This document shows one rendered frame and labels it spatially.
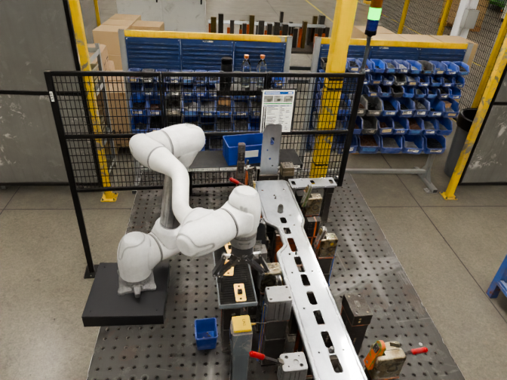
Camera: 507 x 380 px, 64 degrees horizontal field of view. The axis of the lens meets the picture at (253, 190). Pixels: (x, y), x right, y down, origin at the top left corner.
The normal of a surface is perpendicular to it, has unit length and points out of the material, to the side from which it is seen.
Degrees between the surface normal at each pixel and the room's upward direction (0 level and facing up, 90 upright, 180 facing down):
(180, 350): 0
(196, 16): 90
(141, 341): 0
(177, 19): 90
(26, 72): 92
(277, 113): 90
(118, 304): 2
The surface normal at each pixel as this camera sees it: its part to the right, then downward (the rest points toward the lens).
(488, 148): 0.13, 0.56
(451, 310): 0.06, -0.84
